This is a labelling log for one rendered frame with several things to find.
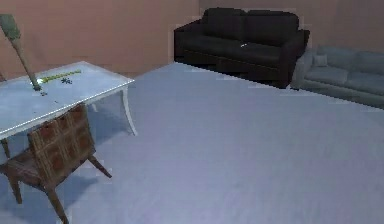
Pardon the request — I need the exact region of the grey sofa cushion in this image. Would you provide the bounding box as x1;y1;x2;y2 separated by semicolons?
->
313;54;329;68

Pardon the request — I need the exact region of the black sofa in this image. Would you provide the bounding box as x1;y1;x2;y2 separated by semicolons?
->
173;7;311;90

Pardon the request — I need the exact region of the grey sofa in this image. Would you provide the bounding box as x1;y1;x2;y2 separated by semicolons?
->
290;45;384;110

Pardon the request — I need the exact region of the white table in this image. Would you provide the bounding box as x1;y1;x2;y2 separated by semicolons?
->
0;60;139;141

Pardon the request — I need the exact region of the brown wooden chair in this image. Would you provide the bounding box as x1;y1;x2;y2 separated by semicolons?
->
0;103;113;224

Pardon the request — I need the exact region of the green stick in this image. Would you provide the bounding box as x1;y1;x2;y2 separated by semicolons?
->
41;69;82;84

